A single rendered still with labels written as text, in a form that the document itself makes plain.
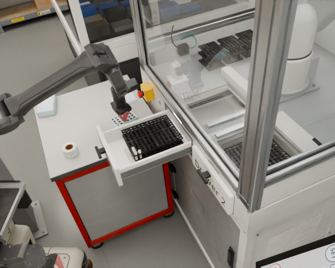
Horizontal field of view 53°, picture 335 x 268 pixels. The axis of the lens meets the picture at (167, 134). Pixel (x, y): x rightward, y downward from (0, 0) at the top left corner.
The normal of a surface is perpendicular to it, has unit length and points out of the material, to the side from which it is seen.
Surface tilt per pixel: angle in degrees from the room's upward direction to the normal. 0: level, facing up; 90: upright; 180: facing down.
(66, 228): 0
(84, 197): 90
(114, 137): 90
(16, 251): 23
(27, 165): 0
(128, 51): 90
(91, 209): 90
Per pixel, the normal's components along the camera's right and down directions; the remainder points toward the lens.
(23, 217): 0.46, 0.58
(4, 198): -0.08, -0.72
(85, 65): -0.11, -0.01
